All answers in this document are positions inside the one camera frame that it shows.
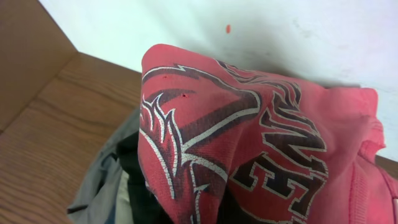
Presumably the black folded garment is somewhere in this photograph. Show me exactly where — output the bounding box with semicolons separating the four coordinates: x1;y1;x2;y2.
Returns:
116;132;244;224

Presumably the red soccer t-shirt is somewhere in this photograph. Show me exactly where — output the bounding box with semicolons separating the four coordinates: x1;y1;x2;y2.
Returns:
138;44;397;223

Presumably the grey folded garment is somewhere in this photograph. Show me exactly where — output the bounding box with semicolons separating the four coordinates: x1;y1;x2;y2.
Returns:
67;110;139;224

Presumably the khaki folded garment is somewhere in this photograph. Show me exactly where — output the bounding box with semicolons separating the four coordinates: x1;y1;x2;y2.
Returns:
115;171;134;224

